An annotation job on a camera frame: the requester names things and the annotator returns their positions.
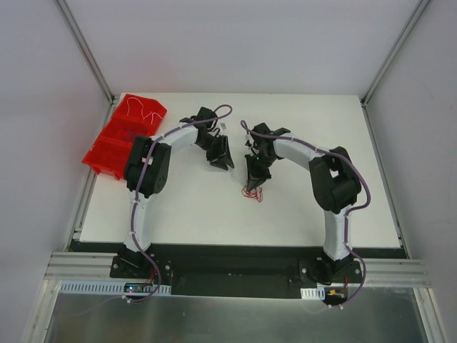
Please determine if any red wire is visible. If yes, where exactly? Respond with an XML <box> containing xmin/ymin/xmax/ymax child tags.
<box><xmin>241</xmin><ymin>184</ymin><xmax>266</xmax><ymax>204</ymax></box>

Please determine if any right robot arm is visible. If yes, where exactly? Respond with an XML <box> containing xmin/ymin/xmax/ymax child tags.
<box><xmin>241</xmin><ymin>121</ymin><xmax>362</xmax><ymax>285</ymax></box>

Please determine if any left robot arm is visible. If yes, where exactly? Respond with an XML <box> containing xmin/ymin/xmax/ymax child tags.
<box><xmin>118</xmin><ymin>104</ymin><xmax>234</xmax><ymax>278</ymax></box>

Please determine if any red plastic bin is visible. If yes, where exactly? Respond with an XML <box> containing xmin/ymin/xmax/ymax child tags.
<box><xmin>82</xmin><ymin>94</ymin><xmax>167</xmax><ymax>180</ymax></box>

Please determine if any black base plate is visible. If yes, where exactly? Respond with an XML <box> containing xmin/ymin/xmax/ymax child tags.
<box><xmin>69</xmin><ymin>241</ymin><xmax>372</xmax><ymax>297</ymax></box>

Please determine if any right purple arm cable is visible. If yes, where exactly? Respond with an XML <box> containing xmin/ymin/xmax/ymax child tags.
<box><xmin>240</xmin><ymin>119</ymin><xmax>372</xmax><ymax>312</ymax></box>

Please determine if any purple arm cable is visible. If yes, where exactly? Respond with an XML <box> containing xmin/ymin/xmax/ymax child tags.
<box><xmin>240</xmin><ymin>119</ymin><xmax>372</xmax><ymax>312</ymax></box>
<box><xmin>71</xmin><ymin>104</ymin><xmax>235</xmax><ymax>317</ymax></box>

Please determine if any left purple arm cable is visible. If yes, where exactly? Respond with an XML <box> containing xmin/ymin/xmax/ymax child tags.
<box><xmin>71</xmin><ymin>104</ymin><xmax>235</xmax><ymax>317</ymax></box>

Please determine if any right white cable duct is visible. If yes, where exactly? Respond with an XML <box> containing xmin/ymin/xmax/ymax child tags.
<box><xmin>300</xmin><ymin>284</ymin><xmax>348</xmax><ymax>301</ymax></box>

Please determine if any white cable duct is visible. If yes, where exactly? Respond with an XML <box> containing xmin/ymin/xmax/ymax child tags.
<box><xmin>300</xmin><ymin>284</ymin><xmax>348</xmax><ymax>301</ymax></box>
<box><xmin>60</xmin><ymin>281</ymin><xmax>171</xmax><ymax>297</ymax></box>

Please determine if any left aluminium frame post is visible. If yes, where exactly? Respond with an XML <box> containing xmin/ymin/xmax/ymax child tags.
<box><xmin>53</xmin><ymin>0</ymin><xmax>115</xmax><ymax>104</ymax></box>

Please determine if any aluminium frame post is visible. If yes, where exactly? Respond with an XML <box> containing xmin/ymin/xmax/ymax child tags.
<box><xmin>53</xmin><ymin>0</ymin><xmax>115</xmax><ymax>104</ymax></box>
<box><xmin>361</xmin><ymin>0</ymin><xmax>433</xmax><ymax>108</ymax></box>

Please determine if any left white cable duct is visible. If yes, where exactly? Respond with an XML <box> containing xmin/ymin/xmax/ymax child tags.
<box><xmin>60</xmin><ymin>281</ymin><xmax>171</xmax><ymax>297</ymax></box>

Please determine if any right aluminium frame post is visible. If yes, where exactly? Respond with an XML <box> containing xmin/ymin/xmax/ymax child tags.
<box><xmin>361</xmin><ymin>0</ymin><xmax>433</xmax><ymax>108</ymax></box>

